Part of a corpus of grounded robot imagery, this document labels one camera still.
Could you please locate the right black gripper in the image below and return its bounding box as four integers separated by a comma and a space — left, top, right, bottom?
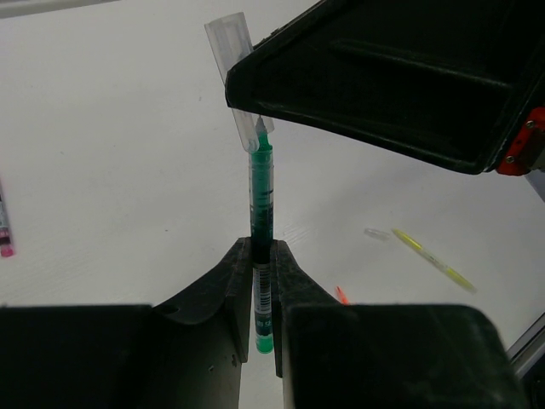
226, 1, 544, 175

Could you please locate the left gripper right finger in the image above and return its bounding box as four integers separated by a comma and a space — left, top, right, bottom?
270, 240, 340, 378

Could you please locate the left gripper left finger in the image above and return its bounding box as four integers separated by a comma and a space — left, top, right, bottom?
152, 238, 252, 408

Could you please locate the orange pen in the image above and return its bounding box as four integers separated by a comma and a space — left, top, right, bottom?
336, 286, 349, 305

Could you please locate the green pen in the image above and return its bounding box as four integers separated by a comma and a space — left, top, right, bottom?
250, 118, 273, 354

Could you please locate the yellow pen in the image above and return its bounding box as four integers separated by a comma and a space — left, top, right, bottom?
392, 228, 477, 293

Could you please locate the red pink pen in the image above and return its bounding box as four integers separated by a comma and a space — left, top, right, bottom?
0, 193, 15, 258

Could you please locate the clear pen cap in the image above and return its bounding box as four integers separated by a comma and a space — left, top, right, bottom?
204, 11, 276, 153
364, 228, 390, 241

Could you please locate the aluminium mounting rail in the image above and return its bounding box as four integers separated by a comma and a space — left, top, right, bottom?
507, 314, 545, 378

